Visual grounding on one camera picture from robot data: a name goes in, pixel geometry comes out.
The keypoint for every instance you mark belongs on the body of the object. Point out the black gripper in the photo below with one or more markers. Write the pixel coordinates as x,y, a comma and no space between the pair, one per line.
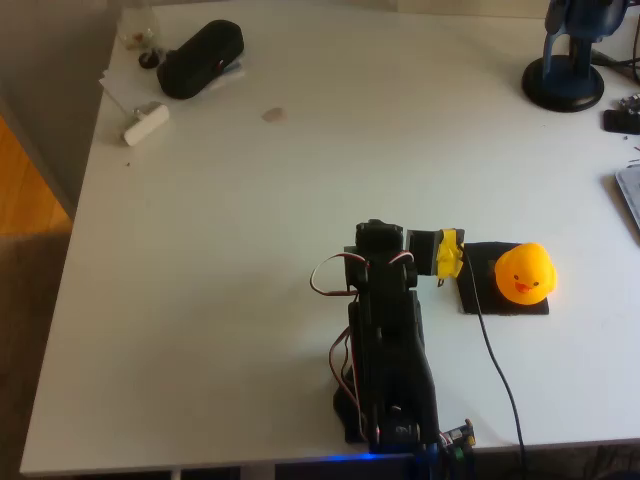
376,239

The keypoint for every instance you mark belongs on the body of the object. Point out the yellow rubber duck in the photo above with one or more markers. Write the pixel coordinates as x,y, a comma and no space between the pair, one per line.
525,272

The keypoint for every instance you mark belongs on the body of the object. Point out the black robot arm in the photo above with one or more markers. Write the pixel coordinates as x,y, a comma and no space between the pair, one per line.
395,350

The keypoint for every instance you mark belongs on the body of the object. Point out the black foam square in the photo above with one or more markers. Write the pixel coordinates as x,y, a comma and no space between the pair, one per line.
492,306

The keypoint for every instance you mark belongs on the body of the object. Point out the small controller board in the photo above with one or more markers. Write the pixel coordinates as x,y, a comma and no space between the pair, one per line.
457,436

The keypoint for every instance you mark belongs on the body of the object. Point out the black zip case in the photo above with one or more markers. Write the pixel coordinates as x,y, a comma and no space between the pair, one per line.
200,60

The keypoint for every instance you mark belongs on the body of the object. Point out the grey laptop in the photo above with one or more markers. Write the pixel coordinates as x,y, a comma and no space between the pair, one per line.
631,195

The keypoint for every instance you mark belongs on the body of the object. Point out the white power adapter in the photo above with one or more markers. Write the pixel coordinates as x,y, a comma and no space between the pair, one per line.
147,125

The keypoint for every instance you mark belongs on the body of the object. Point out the small black device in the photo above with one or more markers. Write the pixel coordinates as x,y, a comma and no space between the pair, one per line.
620,122

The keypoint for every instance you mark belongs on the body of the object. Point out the small grey circuit board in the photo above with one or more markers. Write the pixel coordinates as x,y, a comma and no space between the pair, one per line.
630,102

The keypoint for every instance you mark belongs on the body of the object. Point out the small black round cap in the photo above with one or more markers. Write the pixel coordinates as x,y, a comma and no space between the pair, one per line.
149,60

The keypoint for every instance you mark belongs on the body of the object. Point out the white paper stack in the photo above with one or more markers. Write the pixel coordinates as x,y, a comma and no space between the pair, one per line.
125,85

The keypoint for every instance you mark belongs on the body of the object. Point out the clear glass bottle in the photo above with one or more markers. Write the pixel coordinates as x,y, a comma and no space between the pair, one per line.
140,35

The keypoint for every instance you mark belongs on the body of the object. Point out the black camera with yellow tape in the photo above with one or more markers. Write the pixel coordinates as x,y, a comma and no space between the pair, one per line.
422,250

